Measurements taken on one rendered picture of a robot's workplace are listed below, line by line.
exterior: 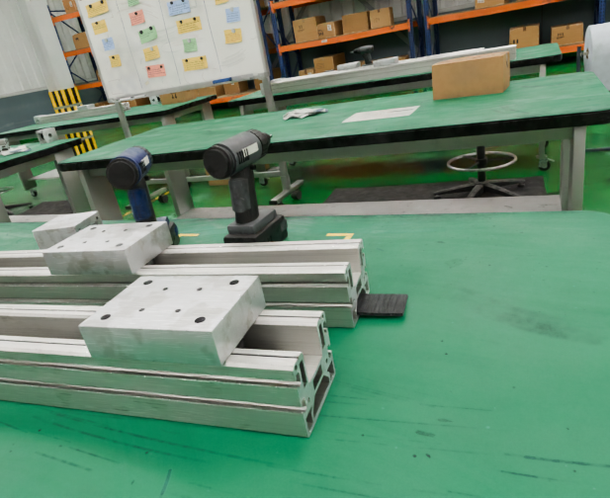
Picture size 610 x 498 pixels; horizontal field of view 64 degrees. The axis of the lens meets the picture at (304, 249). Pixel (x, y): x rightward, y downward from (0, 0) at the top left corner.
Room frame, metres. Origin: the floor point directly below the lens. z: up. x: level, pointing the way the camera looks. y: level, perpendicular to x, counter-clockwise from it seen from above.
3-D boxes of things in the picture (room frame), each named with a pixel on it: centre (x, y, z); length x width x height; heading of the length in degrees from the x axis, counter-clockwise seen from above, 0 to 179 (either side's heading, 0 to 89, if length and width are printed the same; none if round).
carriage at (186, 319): (0.47, 0.15, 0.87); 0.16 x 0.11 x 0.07; 67
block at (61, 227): (0.99, 0.48, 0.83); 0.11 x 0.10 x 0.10; 166
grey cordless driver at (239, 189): (0.91, 0.07, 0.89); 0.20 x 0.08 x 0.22; 151
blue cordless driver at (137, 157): (0.98, 0.30, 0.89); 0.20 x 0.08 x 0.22; 0
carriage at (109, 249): (0.74, 0.31, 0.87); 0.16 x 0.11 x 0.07; 67
